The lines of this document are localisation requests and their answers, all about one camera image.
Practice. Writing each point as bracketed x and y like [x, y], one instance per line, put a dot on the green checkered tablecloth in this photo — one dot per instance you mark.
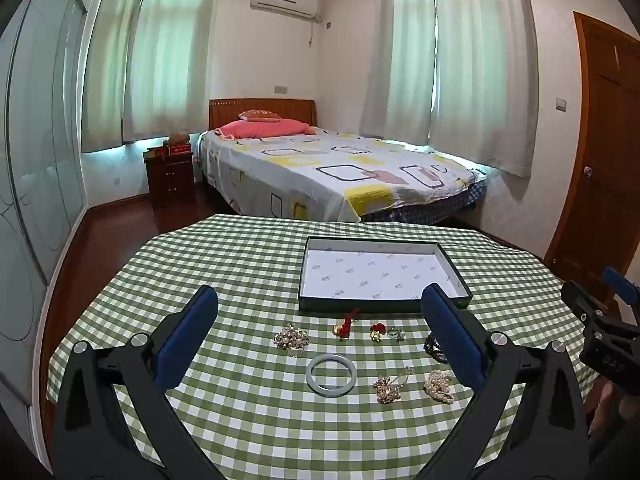
[250, 270]

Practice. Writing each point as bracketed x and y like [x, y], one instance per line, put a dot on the dark wooden nightstand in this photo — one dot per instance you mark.
[170, 180]

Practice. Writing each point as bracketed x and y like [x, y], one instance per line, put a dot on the red box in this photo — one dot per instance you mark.
[179, 149]

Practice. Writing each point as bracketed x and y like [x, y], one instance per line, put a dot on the gold flower brooch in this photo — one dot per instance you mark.
[387, 387]

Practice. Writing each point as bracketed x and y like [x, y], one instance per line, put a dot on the wooden bed headboard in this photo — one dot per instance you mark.
[270, 106]

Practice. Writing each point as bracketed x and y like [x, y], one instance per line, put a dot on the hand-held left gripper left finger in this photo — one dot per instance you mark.
[185, 345]

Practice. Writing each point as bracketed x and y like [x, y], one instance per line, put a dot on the red knot charm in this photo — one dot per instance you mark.
[342, 330]

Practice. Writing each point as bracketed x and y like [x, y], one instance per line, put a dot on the white curtain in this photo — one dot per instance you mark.
[400, 60]
[107, 70]
[170, 60]
[480, 70]

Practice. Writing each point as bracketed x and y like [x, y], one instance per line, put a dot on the pale jade bangle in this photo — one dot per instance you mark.
[312, 377]

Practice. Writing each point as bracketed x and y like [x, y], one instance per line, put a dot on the red and gold charm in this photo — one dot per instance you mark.
[376, 331]

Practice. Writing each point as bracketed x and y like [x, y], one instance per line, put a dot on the blue plaid bed skirt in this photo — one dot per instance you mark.
[430, 207]

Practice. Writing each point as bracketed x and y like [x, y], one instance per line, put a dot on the bed with patterned sheet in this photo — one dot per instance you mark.
[320, 165]

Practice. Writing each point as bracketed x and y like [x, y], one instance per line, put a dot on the wall light switch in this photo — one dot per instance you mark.
[560, 105]

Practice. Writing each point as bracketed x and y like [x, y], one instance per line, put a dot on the brown plush toy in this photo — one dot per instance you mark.
[177, 139]

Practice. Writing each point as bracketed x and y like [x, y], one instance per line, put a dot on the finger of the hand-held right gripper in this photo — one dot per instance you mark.
[619, 282]
[577, 296]

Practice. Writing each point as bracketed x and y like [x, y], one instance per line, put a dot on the pearl cluster brooch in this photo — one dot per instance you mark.
[291, 340]

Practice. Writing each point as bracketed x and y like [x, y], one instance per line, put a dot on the white air conditioner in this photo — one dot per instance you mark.
[285, 0]

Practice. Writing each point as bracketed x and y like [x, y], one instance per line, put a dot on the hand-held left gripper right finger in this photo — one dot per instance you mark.
[455, 345]

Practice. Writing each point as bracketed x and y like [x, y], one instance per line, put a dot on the embroidered pink pillow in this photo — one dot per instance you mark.
[260, 115]

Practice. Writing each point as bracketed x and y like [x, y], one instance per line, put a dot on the shallow green jewelry box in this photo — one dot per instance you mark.
[380, 270]

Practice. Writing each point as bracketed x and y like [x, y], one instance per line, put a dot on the glass sliding wardrobe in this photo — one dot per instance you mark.
[35, 160]

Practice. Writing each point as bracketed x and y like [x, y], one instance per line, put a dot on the wooden door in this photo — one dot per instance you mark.
[605, 135]

